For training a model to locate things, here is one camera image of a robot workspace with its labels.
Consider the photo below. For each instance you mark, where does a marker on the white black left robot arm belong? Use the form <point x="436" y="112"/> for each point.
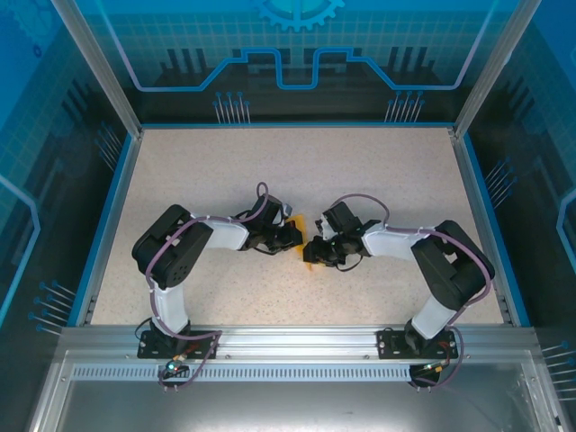
<point x="225" y="234"/>

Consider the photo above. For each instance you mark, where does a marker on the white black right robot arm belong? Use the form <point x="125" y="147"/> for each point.
<point x="387" y="245"/>

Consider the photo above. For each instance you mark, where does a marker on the shiny metal sheet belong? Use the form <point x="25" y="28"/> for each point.
<point x="292" y="405"/>

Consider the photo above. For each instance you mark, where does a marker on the aluminium base beam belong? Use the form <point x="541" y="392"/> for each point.
<point x="292" y="342"/>

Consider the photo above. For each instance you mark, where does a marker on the blue table edge strip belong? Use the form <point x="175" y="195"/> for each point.
<point x="492" y="225"/>

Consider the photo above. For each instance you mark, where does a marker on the blue printed side panel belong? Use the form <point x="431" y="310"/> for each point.
<point x="540" y="180"/>
<point x="45" y="180"/>

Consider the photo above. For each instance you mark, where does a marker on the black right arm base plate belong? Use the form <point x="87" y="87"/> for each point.
<point x="387" y="344"/>

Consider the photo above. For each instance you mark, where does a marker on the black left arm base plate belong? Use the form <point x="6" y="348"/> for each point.
<point x="150" y="346"/>

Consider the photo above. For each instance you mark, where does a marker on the aluminium frame post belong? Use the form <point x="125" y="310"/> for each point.
<point x="103" y="72"/>
<point x="490" y="67"/>

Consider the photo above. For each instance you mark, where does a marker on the blue printed wide wall panel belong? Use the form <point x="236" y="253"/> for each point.
<point x="180" y="36"/>

